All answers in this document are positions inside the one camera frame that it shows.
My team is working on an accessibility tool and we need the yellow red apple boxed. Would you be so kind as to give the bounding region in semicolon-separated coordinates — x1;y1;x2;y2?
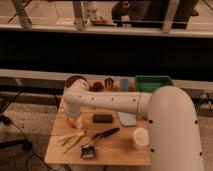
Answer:
67;118;75;128

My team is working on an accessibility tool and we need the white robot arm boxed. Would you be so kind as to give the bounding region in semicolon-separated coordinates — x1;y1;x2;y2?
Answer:
63;78;205;171

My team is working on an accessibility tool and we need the shiny metal cup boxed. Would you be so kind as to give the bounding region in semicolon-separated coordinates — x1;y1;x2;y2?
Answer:
104;78;114;90

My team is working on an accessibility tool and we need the light blue cup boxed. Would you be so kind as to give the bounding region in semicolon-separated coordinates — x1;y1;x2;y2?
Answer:
120;78;130;92

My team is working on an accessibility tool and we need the white paper cup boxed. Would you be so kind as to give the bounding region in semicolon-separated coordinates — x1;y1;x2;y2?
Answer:
133;128;149;149

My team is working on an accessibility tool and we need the black rectangular block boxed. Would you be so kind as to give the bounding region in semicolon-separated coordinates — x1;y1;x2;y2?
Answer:
92;114;113;123

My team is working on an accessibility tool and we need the dark red grape bunch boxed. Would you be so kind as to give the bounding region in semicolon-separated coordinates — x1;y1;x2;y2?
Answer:
90;82;103;92

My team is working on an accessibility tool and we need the purple bowl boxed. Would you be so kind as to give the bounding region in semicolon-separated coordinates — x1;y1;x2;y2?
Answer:
65;75;88;88

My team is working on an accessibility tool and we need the light blue plastic lid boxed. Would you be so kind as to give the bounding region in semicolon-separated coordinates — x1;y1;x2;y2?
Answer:
118;112;136;127

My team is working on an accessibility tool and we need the green plastic tray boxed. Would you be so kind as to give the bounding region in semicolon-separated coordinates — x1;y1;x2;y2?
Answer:
134;75;173;93

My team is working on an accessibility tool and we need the black handled brush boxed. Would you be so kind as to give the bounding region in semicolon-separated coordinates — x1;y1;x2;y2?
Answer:
81;127;120;159

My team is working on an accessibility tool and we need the black cable on floor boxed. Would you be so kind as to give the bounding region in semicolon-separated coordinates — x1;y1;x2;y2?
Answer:
0;92;51;171

